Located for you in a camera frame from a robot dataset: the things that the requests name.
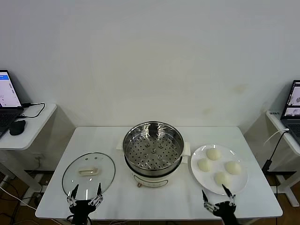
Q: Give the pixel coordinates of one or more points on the round white plate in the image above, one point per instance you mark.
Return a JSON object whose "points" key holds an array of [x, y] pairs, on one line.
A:
{"points": [[206, 182]]}

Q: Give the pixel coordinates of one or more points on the black computer mouse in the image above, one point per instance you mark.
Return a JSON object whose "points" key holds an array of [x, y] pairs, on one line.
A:
{"points": [[17, 127]]}

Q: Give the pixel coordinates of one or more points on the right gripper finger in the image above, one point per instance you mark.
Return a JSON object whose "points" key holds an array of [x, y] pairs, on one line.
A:
{"points": [[209, 205], [232, 200]]}

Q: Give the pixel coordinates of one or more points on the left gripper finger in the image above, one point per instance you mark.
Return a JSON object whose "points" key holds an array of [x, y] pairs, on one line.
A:
{"points": [[97, 199], [71, 199]]}

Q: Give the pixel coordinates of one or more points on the white wall socket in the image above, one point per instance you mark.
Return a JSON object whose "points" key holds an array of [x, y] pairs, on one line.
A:
{"points": [[39, 156]]}

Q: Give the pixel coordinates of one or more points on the stainless steel steamer basket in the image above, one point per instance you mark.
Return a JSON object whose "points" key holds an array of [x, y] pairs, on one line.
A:
{"points": [[164, 161]]}

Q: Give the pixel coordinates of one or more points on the round glass pot lid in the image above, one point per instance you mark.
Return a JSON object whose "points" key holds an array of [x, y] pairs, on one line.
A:
{"points": [[89, 170]]}

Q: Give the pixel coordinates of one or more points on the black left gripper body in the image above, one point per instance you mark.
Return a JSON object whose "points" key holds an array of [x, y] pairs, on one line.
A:
{"points": [[80, 208]]}

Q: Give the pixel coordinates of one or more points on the white side desk with mouse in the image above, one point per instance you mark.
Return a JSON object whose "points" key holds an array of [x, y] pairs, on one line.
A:
{"points": [[35, 131]]}

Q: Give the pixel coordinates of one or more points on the black laptop with dark screen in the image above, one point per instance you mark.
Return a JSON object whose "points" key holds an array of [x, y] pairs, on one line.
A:
{"points": [[293, 100]]}

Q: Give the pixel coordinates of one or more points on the black laptop with blue window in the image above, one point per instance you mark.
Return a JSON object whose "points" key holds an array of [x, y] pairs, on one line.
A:
{"points": [[7, 89]]}

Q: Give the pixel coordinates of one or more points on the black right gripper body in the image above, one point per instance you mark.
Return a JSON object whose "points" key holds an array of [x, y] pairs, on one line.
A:
{"points": [[226, 211]]}

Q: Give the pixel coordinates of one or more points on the white steamed baozi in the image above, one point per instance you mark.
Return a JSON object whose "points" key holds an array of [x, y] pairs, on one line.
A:
{"points": [[221, 178], [233, 167], [213, 154], [204, 165]]}

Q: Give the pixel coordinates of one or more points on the white side desk with label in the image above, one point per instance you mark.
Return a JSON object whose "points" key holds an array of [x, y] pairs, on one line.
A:
{"points": [[275, 122]]}

